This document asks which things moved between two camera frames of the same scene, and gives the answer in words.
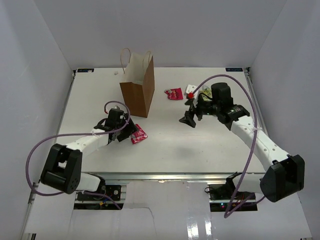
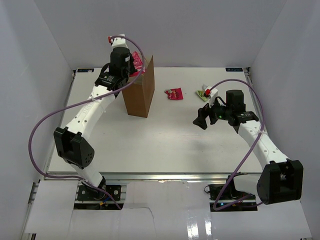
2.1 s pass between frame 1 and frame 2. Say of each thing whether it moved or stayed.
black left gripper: moved
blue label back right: stayed
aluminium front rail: stayed
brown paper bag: stayed
